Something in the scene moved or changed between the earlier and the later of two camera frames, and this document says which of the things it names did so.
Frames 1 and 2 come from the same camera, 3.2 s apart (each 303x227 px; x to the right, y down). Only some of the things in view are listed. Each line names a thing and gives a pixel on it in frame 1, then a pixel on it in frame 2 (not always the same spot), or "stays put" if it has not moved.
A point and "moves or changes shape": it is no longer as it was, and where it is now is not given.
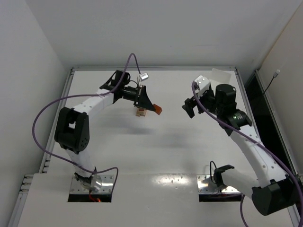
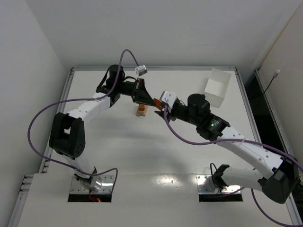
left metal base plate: (106, 187) stays put
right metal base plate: (205, 185) stays put
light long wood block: (139, 113) stays put
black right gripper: (194, 104) to (171, 113)
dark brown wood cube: (158, 109) moves or changes shape
